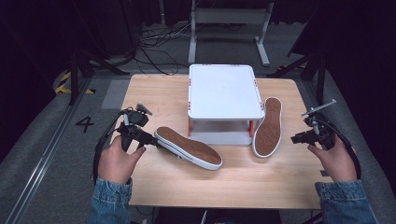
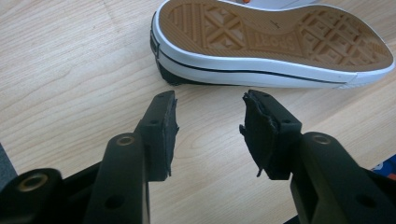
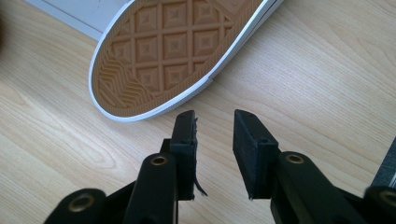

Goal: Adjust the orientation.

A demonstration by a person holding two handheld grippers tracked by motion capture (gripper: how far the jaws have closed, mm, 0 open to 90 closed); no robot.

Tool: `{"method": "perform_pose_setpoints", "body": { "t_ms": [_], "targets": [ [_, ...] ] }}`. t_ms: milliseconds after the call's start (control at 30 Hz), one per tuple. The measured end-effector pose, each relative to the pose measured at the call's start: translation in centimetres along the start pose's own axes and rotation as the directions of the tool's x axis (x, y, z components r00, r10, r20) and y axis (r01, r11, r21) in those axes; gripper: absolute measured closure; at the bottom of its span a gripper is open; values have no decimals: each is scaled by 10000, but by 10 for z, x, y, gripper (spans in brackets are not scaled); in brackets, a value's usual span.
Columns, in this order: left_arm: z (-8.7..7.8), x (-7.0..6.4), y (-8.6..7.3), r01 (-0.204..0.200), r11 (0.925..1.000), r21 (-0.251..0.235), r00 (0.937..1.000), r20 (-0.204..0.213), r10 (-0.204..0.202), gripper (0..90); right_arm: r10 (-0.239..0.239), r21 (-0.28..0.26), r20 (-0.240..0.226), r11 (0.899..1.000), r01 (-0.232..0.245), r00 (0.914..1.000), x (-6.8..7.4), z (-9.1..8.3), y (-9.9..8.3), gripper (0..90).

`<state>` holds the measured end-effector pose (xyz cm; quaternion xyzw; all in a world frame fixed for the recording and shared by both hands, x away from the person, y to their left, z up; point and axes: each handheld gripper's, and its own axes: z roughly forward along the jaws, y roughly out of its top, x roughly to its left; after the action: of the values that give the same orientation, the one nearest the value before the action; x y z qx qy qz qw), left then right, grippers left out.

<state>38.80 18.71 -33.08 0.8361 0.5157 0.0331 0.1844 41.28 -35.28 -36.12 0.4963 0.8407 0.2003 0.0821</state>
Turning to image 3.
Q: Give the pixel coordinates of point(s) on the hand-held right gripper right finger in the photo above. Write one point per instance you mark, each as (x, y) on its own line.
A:
(255, 155)

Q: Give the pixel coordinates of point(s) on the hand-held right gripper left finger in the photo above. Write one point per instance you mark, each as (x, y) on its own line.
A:
(184, 149)

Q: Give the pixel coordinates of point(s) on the white shoe with brown sole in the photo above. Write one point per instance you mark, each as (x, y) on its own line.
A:
(174, 56)

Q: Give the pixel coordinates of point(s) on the grey denim clothing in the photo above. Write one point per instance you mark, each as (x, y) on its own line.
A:
(386, 168)

